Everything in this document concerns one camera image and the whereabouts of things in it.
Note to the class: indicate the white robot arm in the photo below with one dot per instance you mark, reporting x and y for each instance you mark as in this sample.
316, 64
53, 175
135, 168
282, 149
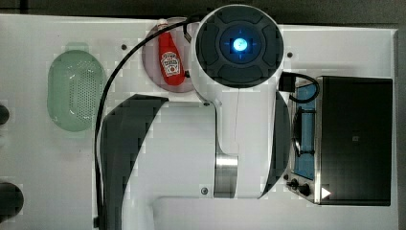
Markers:
222, 145

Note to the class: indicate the black round knob upper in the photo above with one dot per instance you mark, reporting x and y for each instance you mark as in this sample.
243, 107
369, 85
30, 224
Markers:
4, 114

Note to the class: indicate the black toaster oven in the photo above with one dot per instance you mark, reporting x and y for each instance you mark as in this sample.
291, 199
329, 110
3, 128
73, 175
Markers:
342, 142

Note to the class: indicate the black round knob lower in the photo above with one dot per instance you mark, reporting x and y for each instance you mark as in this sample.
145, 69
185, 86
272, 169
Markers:
11, 201

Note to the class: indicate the black round knob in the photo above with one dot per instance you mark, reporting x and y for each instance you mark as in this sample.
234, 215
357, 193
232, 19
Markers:
11, 201
4, 114

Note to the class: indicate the red ketchup bottle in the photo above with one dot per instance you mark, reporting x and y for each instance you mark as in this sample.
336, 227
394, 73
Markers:
170, 63

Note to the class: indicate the green perforated colander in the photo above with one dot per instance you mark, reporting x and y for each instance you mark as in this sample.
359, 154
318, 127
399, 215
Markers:
75, 84

